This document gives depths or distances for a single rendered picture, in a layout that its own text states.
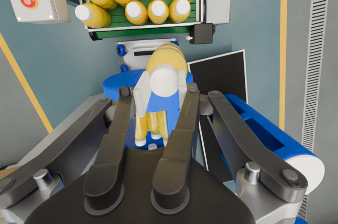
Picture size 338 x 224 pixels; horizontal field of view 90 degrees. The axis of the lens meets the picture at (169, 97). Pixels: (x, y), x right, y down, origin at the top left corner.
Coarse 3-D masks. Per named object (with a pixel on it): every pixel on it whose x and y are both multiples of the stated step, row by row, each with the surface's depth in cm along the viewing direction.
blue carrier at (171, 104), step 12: (132, 72) 61; (108, 84) 48; (120, 84) 47; (132, 84) 47; (108, 96) 47; (156, 96) 43; (156, 108) 44; (168, 108) 45; (168, 120) 46; (168, 132) 47; (144, 144) 78; (156, 144) 80
